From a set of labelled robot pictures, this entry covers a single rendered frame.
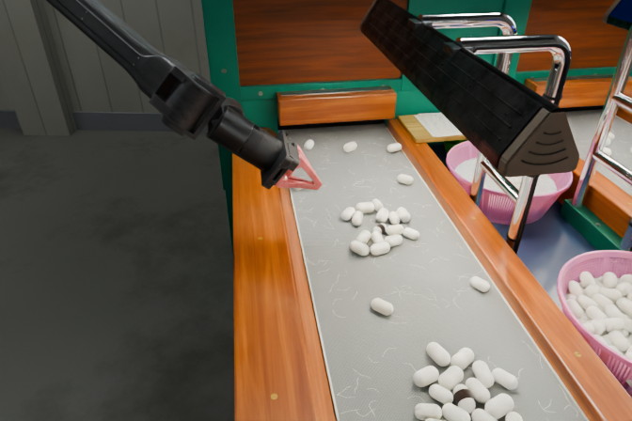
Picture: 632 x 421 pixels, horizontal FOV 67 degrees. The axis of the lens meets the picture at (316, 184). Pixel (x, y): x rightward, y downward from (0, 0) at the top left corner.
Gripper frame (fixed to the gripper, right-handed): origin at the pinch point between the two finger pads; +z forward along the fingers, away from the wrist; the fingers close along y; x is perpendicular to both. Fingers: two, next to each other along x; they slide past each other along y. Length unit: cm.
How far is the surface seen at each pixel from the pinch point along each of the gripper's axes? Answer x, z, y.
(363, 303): 6.6, 12.3, -15.5
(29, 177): 149, -50, 171
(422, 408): 3.6, 13.4, -35.1
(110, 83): 102, -42, 228
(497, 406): -2.2, 20.2, -36.2
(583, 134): -39, 68, 37
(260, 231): 14.1, -1.2, 1.8
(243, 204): 16.0, -3.8, 11.2
